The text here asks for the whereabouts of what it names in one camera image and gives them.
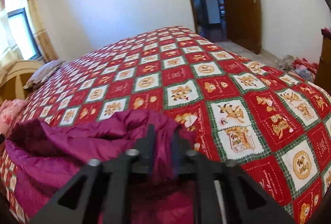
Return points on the red checkered bear bedspread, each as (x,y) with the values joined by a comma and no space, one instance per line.
(232,84)

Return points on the pink floral folded quilt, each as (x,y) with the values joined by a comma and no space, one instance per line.
(10,112)

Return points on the brown wooden cabinet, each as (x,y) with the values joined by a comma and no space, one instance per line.
(324,63)

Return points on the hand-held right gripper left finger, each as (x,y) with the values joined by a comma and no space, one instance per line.
(148,151)

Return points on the brown wooden door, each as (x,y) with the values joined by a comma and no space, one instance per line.
(240,6)

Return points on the narrow beige floral curtain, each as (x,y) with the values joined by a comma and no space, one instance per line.
(38,27)

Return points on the striped pillow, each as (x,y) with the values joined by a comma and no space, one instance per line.
(44,74)

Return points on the purple puffer jacket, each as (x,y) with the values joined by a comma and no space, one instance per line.
(77,141)

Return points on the dark framed window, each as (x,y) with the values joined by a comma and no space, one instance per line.
(20,27)

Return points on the pile of clothes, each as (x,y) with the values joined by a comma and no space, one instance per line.
(300,66)

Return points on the cream wooden bed headboard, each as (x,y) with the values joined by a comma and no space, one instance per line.
(15,79)

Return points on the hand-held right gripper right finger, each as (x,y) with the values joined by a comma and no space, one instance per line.
(176,154)

